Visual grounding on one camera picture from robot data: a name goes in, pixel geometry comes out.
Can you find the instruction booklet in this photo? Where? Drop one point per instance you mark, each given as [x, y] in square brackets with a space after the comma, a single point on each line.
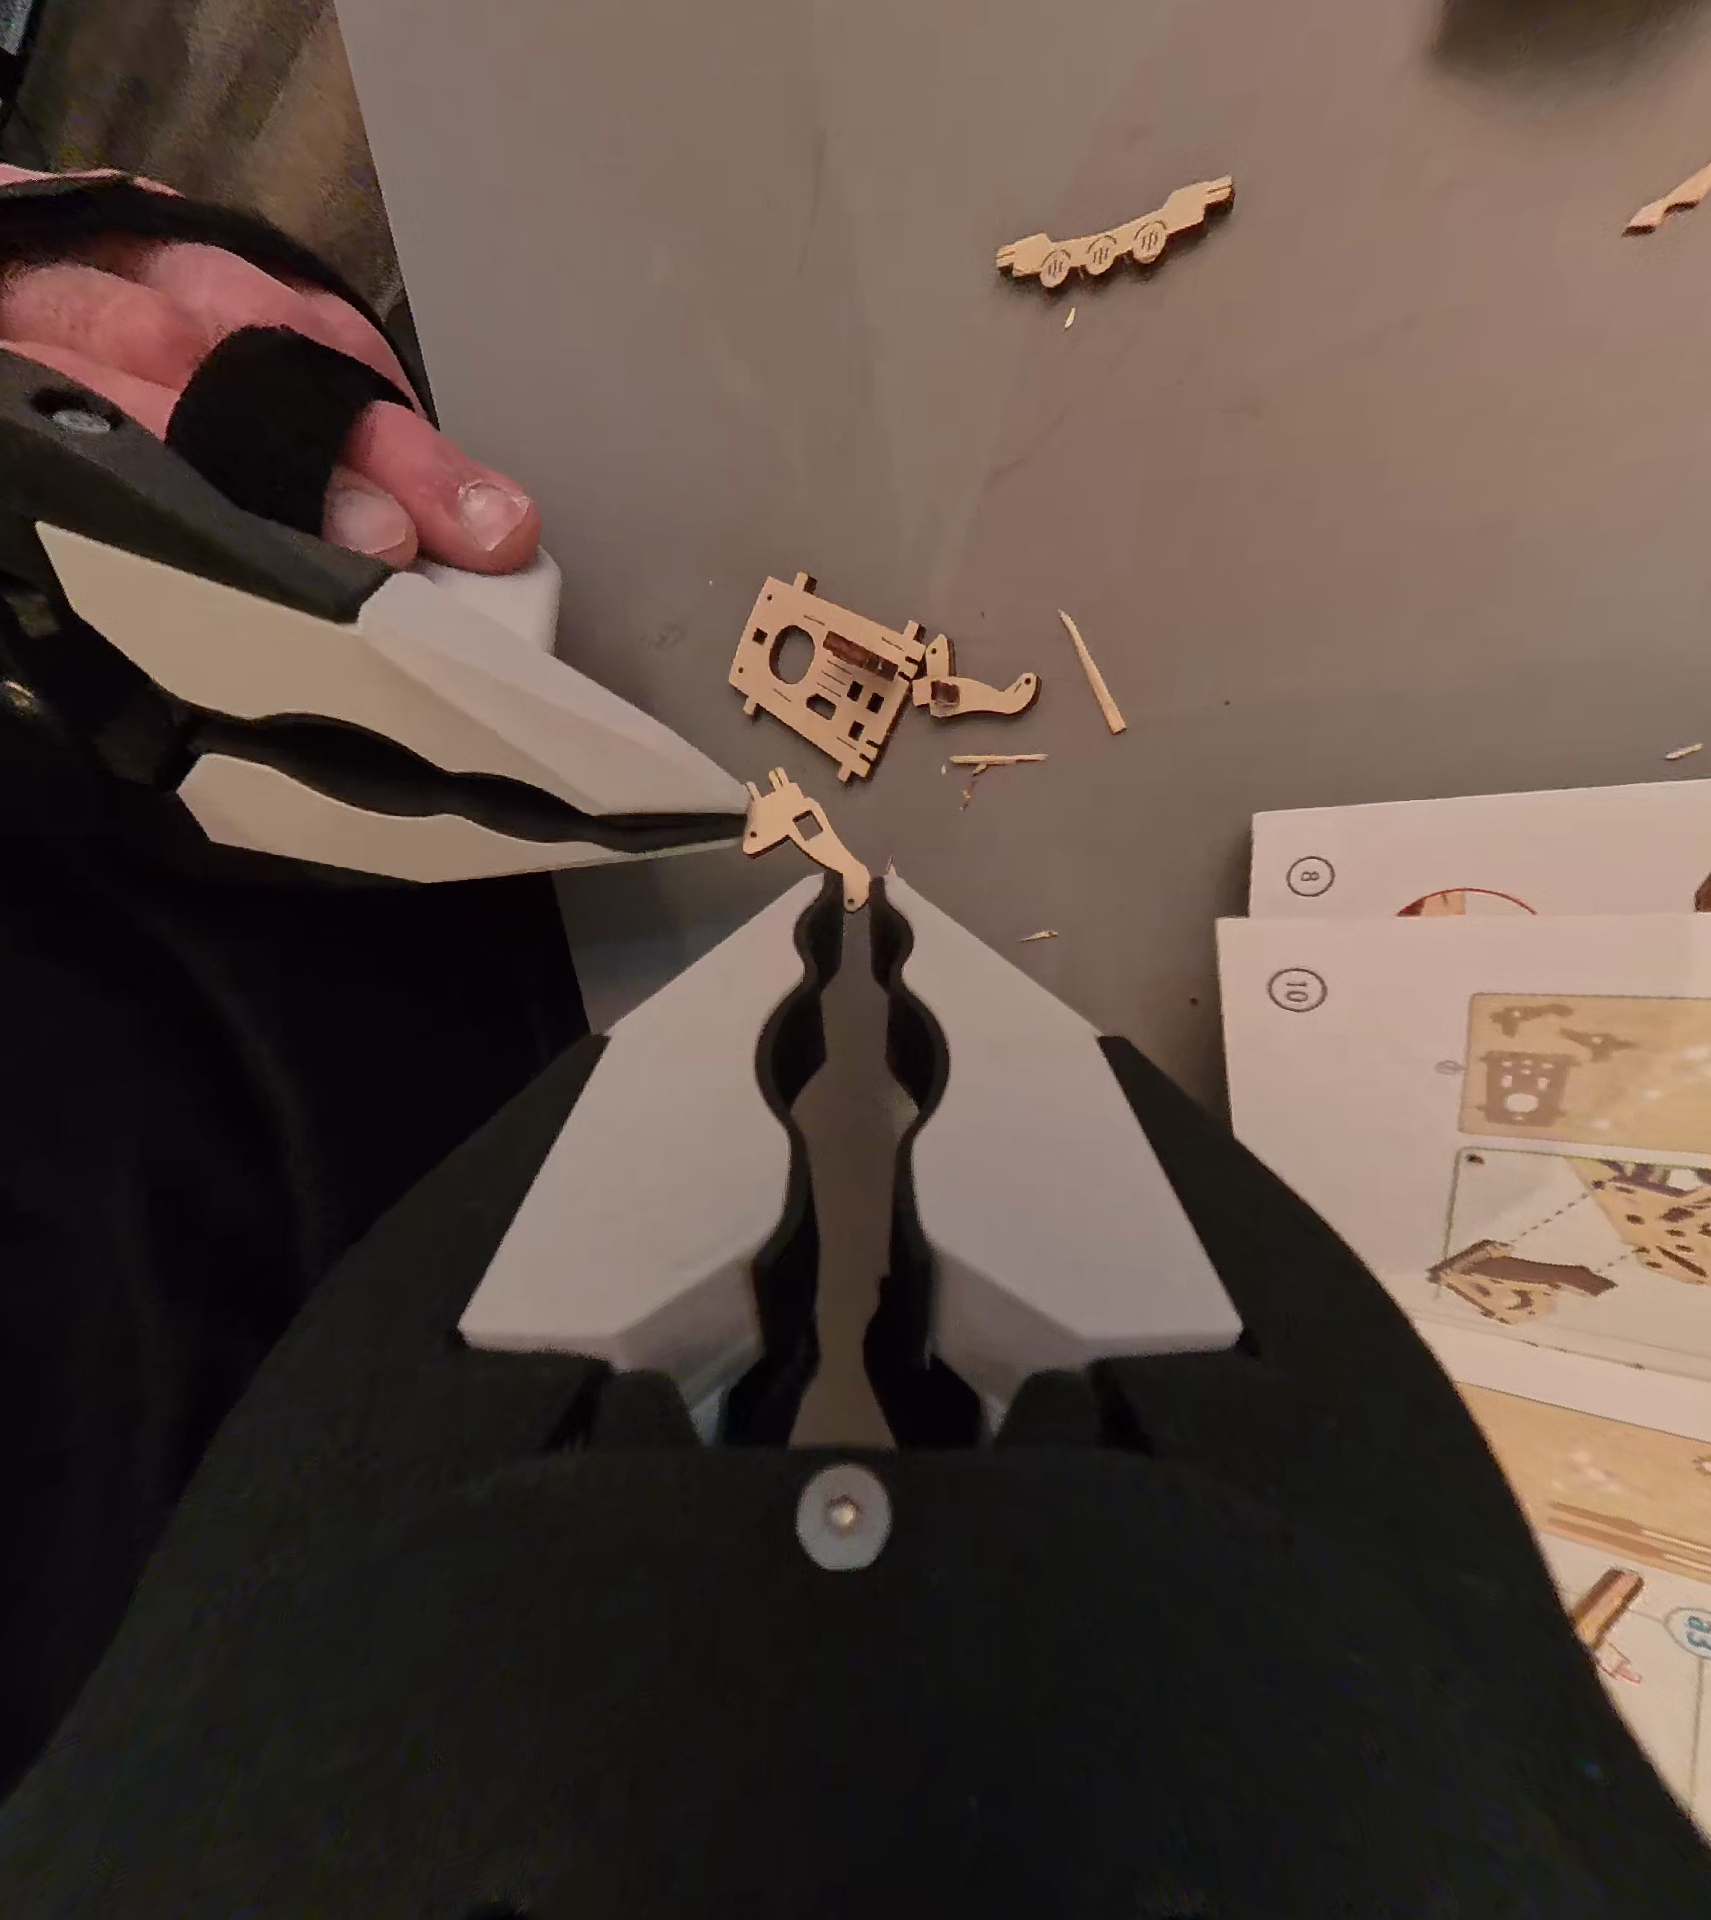
[1546, 1201]

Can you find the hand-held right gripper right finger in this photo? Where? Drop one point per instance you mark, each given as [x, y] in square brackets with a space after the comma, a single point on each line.
[1066, 1185]

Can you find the person's black clothing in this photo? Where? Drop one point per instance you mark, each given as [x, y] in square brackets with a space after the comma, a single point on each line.
[120, 1351]

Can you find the wooden plate with holes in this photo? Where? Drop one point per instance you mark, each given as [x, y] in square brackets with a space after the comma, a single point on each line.
[796, 661]

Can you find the thin wooden sliver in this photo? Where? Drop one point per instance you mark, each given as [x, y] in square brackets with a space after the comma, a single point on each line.
[998, 758]

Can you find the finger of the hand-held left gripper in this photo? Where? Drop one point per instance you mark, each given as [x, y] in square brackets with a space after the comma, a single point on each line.
[344, 833]
[344, 669]

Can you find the curved wooden part with circles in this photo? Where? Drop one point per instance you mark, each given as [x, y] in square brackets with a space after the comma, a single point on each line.
[1110, 236]

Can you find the person's left hand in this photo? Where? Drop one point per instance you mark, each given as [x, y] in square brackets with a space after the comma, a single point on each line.
[74, 315]

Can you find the long wooden splinter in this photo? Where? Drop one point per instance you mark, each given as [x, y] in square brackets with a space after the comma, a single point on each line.
[1092, 673]

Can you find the person's camouflage garment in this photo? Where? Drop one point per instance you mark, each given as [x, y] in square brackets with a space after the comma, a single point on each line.
[224, 105]

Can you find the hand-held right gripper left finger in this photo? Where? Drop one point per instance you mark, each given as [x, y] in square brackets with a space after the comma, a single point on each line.
[646, 1185]

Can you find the hooked wooden model part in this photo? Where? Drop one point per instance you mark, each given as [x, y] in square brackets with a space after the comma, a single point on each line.
[796, 823]

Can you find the small curved wooden part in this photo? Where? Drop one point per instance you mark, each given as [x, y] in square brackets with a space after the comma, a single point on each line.
[976, 693]

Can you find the forked wooden chip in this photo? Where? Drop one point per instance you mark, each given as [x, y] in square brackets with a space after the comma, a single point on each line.
[1687, 193]

